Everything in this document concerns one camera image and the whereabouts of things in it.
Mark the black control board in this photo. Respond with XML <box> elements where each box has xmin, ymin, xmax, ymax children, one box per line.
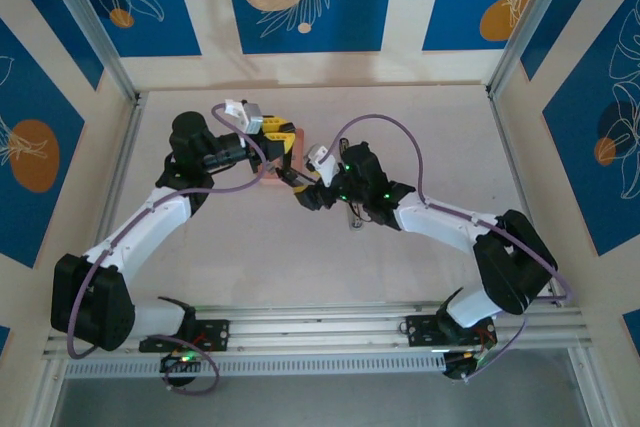
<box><xmin>442</xmin><ymin>349</ymin><xmax>491</xmax><ymax>384</ymax></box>
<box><xmin>159</xmin><ymin>350</ymin><xmax>201</xmax><ymax>391</ymax></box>

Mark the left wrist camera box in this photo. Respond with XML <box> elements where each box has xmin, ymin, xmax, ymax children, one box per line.
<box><xmin>223</xmin><ymin>98</ymin><xmax>265</xmax><ymax>134</ymax></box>

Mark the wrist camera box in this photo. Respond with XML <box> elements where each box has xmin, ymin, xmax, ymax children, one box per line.
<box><xmin>305</xmin><ymin>144</ymin><xmax>337</xmax><ymax>186</ymax></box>
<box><xmin>223</xmin><ymin>98</ymin><xmax>265</xmax><ymax>134</ymax></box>

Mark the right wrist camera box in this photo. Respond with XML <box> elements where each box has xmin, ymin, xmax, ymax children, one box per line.
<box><xmin>305</xmin><ymin>144</ymin><xmax>337</xmax><ymax>186</ymax></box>

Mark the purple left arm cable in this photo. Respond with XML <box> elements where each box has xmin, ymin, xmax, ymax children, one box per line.
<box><xmin>66</xmin><ymin>102</ymin><xmax>274</xmax><ymax>397</ymax></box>

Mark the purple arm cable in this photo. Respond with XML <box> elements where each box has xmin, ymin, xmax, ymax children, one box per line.
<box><xmin>66</xmin><ymin>102</ymin><xmax>274</xmax><ymax>397</ymax></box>
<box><xmin>327</xmin><ymin>113</ymin><xmax>575</xmax><ymax>383</ymax></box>

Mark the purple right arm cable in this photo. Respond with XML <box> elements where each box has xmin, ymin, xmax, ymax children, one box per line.
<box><xmin>327</xmin><ymin>113</ymin><xmax>575</xmax><ymax>383</ymax></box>

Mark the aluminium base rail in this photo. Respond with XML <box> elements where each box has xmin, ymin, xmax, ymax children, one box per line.
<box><xmin>42</xmin><ymin>299</ymin><xmax>586</xmax><ymax>363</ymax></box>

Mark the aluminium frame post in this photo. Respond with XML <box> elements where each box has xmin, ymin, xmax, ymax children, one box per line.
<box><xmin>37</xmin><ymin>0</ymin><xmax>144</xmax><ymax>103</ymax></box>
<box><xmin>485</xmin><ymin>0</ymin><xmax>586</xmax><ymax>98</ymax></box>

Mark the grey slotted cable duct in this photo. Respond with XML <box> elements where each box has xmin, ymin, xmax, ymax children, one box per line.
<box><xmin>63</xmin><ymin>354</ymin><xmax>447</xmax><ymax>379</ymax></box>

